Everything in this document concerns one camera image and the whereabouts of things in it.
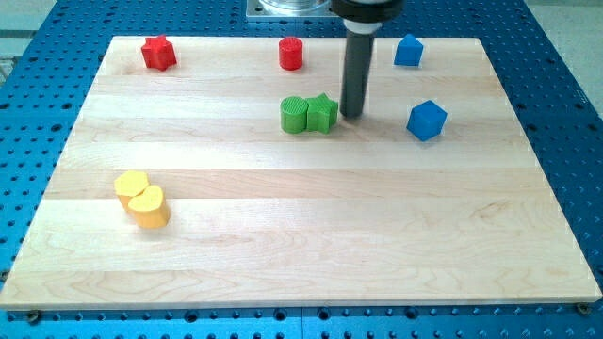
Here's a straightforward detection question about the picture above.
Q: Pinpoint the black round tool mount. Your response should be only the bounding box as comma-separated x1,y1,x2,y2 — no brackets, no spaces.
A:
331,0,405,24

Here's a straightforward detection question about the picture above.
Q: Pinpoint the yellow heart block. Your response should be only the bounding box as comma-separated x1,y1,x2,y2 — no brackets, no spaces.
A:
127,185,171,229

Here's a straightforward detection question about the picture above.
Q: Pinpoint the blue cube block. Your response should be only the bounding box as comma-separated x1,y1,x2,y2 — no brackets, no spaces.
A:
406,100,448,141

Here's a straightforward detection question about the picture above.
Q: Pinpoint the red star block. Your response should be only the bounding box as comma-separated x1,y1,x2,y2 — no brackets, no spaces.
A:
141,35,177,71

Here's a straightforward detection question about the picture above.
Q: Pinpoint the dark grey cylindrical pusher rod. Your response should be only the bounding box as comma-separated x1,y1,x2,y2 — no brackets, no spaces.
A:
340,20,381,119

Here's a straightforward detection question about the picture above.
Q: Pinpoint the light wooden board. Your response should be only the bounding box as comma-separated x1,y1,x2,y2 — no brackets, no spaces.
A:
1,36,601,311

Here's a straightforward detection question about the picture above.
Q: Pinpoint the red cylinder block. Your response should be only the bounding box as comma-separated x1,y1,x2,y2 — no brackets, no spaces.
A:
278,37,303,71

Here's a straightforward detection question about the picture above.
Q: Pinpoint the yellow hexagon block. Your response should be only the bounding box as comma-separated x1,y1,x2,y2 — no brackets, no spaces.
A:
114,170,150,212

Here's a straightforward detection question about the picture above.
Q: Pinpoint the green star block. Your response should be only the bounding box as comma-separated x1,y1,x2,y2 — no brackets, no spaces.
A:
306,93,338,134

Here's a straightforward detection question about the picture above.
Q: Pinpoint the blue perforated metal table plate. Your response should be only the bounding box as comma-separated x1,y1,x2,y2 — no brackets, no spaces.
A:
0,0,603,339

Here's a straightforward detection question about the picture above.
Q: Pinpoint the green cylinder block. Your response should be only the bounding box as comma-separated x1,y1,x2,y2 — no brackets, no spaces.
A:
280,96,308,134

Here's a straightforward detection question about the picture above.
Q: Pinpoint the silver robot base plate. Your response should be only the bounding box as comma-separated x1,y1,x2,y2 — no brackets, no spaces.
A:
246,0,334,19

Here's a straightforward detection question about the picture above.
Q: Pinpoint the blue pentagon block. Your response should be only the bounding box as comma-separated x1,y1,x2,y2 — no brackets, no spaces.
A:
394,34,424,67

